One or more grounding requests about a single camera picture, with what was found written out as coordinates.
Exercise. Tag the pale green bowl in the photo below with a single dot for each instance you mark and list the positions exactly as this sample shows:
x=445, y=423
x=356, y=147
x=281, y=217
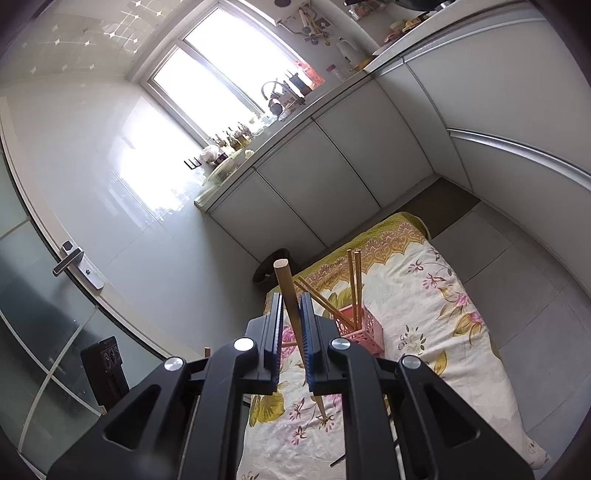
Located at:
x=221, y=170

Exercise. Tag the white thermos jug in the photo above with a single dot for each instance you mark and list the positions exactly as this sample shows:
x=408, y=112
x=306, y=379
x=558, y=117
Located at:
x=351, y=53

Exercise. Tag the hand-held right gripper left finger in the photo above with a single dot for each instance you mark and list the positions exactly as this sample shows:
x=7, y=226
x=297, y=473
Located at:
x=277, y=341

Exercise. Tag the row of small dark bottles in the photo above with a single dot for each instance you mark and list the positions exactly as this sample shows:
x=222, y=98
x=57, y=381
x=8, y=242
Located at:
x=231, y=136

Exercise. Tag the wooden chopstick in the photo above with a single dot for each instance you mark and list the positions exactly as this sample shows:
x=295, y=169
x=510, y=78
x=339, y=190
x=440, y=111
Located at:
x=288, y=295
x=352, y=286
x=328, y=305
x=358, y=286
x=323, y=310
x=291, y=344

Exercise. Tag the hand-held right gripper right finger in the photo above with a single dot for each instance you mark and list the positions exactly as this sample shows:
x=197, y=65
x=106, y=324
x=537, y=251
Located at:
x=308, y=346

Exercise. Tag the kitchen faucet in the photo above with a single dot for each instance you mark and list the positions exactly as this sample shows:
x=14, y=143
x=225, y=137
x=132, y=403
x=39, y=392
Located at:
x=272, y=90

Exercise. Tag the water heater pipes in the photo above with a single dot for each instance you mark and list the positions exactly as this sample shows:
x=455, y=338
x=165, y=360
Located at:
x=309, y=25

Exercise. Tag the small jar with red lid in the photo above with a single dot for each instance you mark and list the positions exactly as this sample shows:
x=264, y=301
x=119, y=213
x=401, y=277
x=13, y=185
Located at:
x=333, y=74

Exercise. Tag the black pronged rack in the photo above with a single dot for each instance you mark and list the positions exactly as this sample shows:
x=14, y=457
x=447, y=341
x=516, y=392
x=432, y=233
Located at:
x=191, y=163

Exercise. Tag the pink plastic basket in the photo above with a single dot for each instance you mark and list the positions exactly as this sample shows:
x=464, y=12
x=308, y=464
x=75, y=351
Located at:
x=364, y=332

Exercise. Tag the white base cabinets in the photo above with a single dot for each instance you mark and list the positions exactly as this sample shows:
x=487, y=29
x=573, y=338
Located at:
x=323, y=175

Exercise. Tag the white plastic bag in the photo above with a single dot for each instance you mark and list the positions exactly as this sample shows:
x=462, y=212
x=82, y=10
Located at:
x=208, y=153

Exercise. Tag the floral printed blanket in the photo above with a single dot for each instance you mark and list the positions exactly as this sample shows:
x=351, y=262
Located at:
x=415, y=295

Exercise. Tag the frosted glass door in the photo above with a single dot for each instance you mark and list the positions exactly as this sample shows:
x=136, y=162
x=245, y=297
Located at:
x=37, y=295

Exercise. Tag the plates of food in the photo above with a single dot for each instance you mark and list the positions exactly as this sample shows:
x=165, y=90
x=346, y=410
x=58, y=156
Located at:
x=401, y=30

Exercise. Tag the black trash bin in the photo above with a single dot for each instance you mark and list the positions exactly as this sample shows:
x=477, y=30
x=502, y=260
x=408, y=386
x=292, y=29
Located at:
x=268, y=272

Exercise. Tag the kitchen window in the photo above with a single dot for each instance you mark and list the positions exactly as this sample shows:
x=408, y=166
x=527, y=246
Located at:
x=221, y=69

